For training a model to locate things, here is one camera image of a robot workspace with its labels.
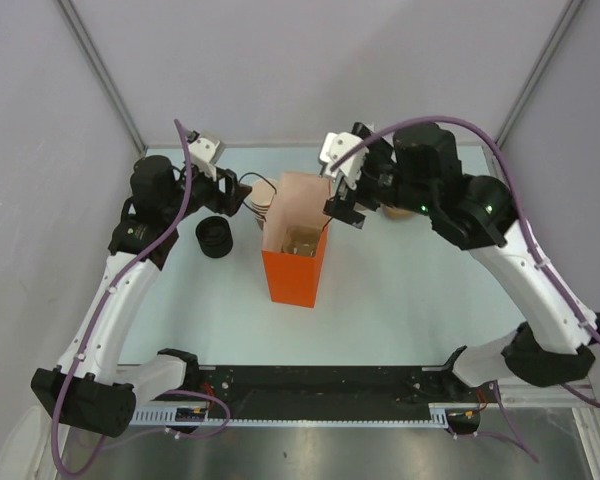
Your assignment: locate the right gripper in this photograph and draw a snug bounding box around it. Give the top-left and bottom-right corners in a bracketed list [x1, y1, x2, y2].
[323, 122, 434, 228]

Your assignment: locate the orange paper bag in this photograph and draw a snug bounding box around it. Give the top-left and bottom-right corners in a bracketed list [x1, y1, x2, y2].
[247, 172, 331, 308]

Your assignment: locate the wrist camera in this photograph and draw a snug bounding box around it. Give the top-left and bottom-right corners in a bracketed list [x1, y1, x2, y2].
[318, 132, 368, 190]
[187, 131, 225, 181]

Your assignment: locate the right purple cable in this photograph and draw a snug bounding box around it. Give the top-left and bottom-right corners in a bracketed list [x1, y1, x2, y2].
[329, 115, 600, 464]

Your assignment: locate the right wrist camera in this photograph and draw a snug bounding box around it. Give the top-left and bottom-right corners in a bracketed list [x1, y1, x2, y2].
[318, 132, 368, 190]

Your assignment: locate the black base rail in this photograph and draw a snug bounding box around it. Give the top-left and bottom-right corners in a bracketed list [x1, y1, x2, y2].
[183, 365, 477, 422]

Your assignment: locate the white slotted cable duct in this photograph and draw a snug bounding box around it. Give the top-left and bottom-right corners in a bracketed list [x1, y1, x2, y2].
[129, 403, 481, 429]

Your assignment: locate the remaining cardboard cup carrier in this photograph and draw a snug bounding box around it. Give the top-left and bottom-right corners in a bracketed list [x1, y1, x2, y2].
[382, 206, 414, 221]

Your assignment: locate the purple cable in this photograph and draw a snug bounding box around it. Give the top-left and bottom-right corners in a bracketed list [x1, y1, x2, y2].
[52, 118, 189, 474]
[329, 115, 600, 464]

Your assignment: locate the stack of black lids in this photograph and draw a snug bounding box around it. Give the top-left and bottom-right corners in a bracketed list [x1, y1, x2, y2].
[195, 216, 234, 259]

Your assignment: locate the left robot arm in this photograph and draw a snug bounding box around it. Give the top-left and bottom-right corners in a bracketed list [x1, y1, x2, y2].
[31, 155, 251, 438]

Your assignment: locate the stack of brown paper cups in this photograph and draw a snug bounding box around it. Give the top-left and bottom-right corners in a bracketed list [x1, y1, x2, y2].
[248, 178, 278, 229]

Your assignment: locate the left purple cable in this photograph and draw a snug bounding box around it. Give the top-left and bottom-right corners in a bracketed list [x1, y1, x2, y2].
[52, 118, 189, 474]

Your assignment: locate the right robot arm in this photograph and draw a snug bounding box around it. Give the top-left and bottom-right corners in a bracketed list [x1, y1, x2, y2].
[319, 118, 600, 401]

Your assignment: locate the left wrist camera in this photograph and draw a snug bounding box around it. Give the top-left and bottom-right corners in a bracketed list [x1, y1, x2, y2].
[187, 131, 225, 181]

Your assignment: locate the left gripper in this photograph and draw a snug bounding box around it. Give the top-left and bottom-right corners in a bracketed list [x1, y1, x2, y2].
[163, 160, 252, 223]

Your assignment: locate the brown cardboard cup carrier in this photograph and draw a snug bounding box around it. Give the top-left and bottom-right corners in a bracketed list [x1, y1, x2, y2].
[281, 226, 321, 258]

